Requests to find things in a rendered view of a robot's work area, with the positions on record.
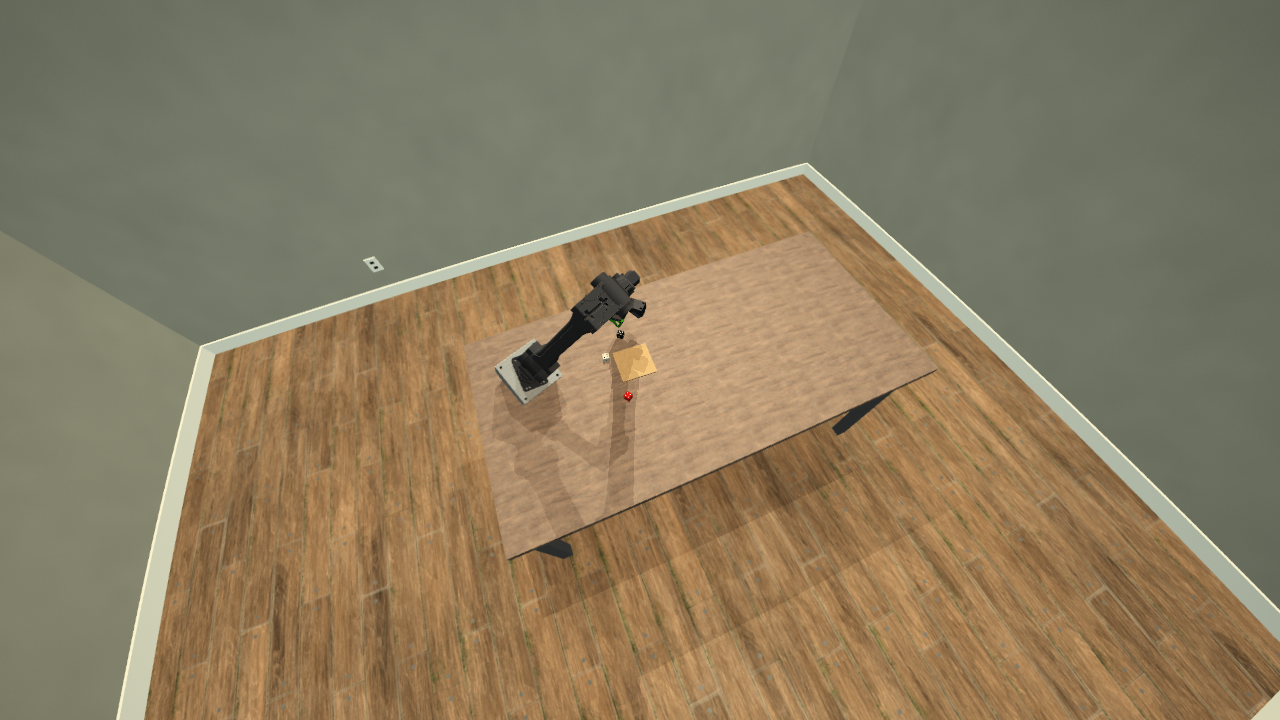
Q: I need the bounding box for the tan flat mat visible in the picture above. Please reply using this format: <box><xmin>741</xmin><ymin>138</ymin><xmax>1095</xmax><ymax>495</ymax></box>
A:
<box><xmin>613</xmin><ymin>343</ymin><xmax>657</xmax><ymax>382</ymax></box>

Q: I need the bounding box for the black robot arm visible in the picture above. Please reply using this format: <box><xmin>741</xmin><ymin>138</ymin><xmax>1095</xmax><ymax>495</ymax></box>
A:
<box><xmin>511</xmin><ymin>270</ymin><xmax>646</xmax><ymax>392</ymax></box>

